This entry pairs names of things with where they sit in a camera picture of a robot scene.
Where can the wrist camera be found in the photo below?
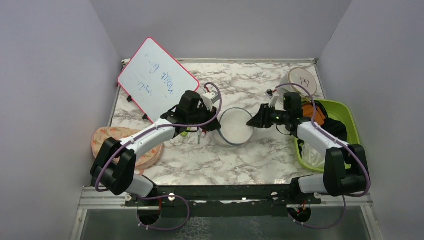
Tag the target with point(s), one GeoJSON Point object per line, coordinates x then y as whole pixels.
{"type": "Point", "coordinates": [271, 97]}
{"type": "Point", "coordinates": [209, 99]}

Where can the white mesh laundry bag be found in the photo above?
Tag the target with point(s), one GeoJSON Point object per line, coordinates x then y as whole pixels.
{"type": "Point", "coordinates": [234, 130]}

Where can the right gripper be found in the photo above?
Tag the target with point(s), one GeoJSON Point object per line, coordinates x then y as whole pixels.
{"type": "Point", "coordinates": [261, 120]}

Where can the black cloth in basin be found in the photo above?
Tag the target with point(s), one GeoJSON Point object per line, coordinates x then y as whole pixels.
{"type": "Point", "coordinates": [332, 126]}

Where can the clear plastic bag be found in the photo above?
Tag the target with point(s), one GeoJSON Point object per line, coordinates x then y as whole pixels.
{"type": "Point", "coordinates": [310, 157]}

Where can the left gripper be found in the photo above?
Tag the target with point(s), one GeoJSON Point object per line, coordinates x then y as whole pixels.
{"type": "Point", "coordinates": [211, 126]}

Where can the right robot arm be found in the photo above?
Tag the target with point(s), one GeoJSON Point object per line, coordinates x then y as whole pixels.
{"type": "Point", "coordinates": [345, 172]}

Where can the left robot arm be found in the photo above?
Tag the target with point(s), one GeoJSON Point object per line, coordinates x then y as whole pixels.
{"type": "Point", "coordinates": [114, 167]}

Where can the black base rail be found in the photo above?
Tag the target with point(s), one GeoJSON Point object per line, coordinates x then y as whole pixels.
{"type": "Point", "coordinates": [214, 201]}

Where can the pink framed whiteboard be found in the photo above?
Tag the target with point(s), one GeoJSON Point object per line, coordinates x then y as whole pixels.
{"type": "Point", "coordinates": [155, 80]}

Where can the embroidery hoop with cloth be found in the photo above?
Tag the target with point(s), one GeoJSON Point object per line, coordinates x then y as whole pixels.
{"type": "Point", "coordinates": [301, 77]}

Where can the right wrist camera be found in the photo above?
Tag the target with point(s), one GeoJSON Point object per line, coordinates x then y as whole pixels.
{"type": "Point", "coordinates": [271, 97]}

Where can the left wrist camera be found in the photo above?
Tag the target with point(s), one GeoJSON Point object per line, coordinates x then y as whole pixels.
{"type": "Point", "coordinates": [209, 99]}

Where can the green plastic basin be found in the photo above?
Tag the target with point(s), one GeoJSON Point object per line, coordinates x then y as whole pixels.
{"type": "Point", "coordinates": [340, 112]}

